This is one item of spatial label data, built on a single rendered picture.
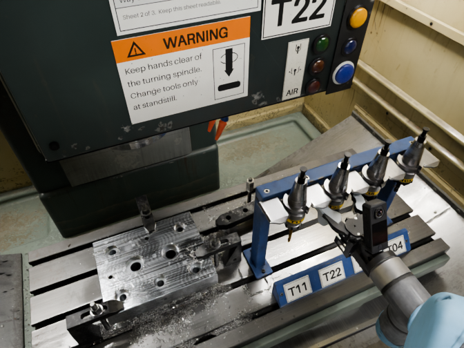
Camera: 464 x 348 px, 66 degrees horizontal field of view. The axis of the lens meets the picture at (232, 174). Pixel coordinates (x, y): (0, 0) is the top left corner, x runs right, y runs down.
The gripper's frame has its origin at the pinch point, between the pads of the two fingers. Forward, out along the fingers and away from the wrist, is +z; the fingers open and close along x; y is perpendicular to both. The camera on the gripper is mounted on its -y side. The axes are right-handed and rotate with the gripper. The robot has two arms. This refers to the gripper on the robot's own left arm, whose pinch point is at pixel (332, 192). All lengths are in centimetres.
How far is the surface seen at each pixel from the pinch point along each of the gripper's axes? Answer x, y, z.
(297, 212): -12.6, -3.1, -3.8
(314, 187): -4.8, -2.4, 1.4
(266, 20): -25, -49, -5
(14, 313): -94, 56, 30
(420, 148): 21.2, -8.9, -2.0
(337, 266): 2.2, 23.9, -8.9
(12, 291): -94, 57, 40
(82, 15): -45, -53, -5
